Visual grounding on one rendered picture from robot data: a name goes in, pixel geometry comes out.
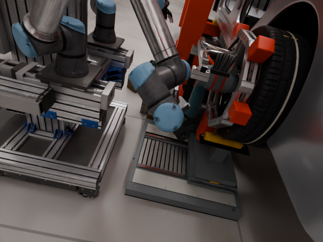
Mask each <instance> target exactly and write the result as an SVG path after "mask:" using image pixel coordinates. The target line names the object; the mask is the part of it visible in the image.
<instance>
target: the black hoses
mask: <svg viewBox="0 0 323 242"><path fill-rule="evenodd" d="M235 59H236V58H235V56H231V55H230V53H222V52H221V53H219V52H218V53H217V56H216V59H215V62H214V65H213V67H212V68H211V70H210V72H211V73H213V74H216V75H220V76H223V77H227V78H229V76H230V72H228V70H229V68H230V67H231V65H232V64H233V63H234V61H235ZM236 67H237V69H238V70H240V69H241V67H240V65H238V64H237V65H236Z"/></svg>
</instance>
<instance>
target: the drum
mask: <svg viewBox="0 0 323 242"><path fill-rule="evenodd" d="M207 66H208V69H211V68H212V67H213V65H207ZM238 80H239V75H234V74H233V73H230V76H229V78H227V77H223V76H220V75H216V74H213V73H211V75H210V78H209V80H208V82H204V81H201V80H197V85H199V86H203V87H204V88H206V89H209V90H213V91H217V92H221V93H224V94H226V93H232V92H234V90H235V88H236V86H237V83H238Z"/></svg>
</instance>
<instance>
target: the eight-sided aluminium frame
mask: <svg viewBox="0 0 323 242"><path fill-rule="evenodd" d="M256 38H257V37H256V36H255V35H254V34H253V32H251V31H248V30H245V29H240V30H239V31H238V33H237V34H236V35H235V37H234V38H233V39H232V40H231V41H230V43H229V44H228V45H226V47H225V49H226V50H229V51H232V50H235V48H236V45H237V42H238V41H239V39H241V41H242V42H243V43H244V46H245V54H244V58H243V63H242V68H241V73H240V78H239V82H238V84H237V87H236V90H235V91H234V93H233V95H232V97H231V99H230V101H229V103H228V105H227V106H226V108H225V110H224V112H223V114H222V116H220V117H218V113H217V100H218V95H219V92H217V91H215V94H214V99H213V102H212V101H211V99H212V95H213V90H210V91H209V96H208V100H207V103H206V109H207V121H208V123H207V125H208V127H212V128H216V129H219V128H223V127H228V126H229V127H230V126H232V125H233V123H232V122H230V119H229V115H228V110H229V108H230V106H231V104H232V102H233V101H234V100H235V101H237V100H238V98H239V97H240V95H241V93H243V94H242V96H241V98H240V99H239V102H242V103H246V101H247V99H248V98H249V96H250V95H251V94H252V91H253V89H254V86H255V80H256V75H257V70H258V65H259V63H257V62H254V61H251V66H250V71H249V76H248V80H247V81H246V79H247V74H248V69H249V64H250V61H249V60H247V56H248V48H249V46H250V45H251V44H252V43H253V42H254V40H255V39H256ZM211 110H212V112H211Z"/></svg>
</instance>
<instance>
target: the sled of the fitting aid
mask: <svg viewBox="0 0 323 242"><path fill-rule="evenodd" d="M196 136H197V134H196V133H190V137H189V138H188V154H187V183H188V184H192V185H196V186H200V187H204V188H208V189H212V190H216V191H220V192H224V193H228V194H234V193H235V192H236V191H237V189H238V188H237V185H236V186H235V187H233V186H229V185H225V184H221V183H217V182H213V181H208V180H204V179H200V178H196V177H195V143H194V139H195V137H196Z"/></svg>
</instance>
